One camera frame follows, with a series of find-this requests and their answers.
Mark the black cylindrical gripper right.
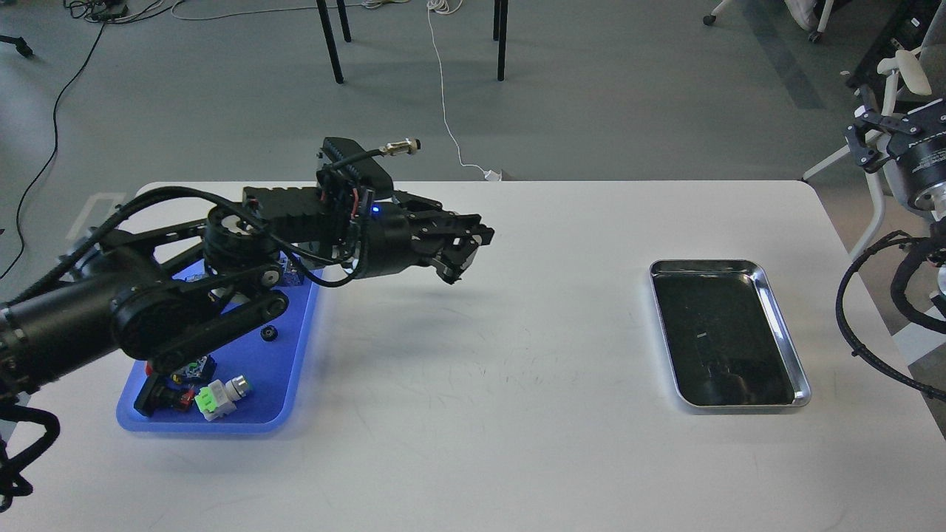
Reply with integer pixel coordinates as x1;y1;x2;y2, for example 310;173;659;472
845;100;945;211

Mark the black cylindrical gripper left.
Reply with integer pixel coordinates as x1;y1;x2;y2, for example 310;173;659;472
358;191;494;285

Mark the black gear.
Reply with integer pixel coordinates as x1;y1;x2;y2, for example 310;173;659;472
259;324;279;341

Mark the black robot arm image left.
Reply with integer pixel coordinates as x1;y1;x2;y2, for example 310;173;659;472
2;136;494;511

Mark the blue plastic tray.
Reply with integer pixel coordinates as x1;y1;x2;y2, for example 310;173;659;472
115;279;320;434

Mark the silver metal tray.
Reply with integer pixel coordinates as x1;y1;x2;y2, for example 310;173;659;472
649;259;811;414

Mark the white office chair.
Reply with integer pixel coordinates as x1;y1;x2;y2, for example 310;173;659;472
802;47;945;259

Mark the black table leg left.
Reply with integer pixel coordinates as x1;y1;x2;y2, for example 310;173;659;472
316;0;352;84

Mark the black table leg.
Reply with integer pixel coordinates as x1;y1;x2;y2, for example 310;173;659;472
492;0;509;82
316;0;352;84

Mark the black table leg right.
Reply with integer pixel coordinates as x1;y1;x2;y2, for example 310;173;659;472
492;0;509;82

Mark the white cable on floor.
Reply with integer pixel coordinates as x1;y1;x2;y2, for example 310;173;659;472
426;0;502;181

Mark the green push button switch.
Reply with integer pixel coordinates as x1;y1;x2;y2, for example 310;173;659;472
278;255;307;287

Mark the red push button switch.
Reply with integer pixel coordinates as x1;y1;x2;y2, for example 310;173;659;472
144;355;217;389

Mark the white and green switch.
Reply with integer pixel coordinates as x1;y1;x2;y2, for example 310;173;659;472
194;376;253;421

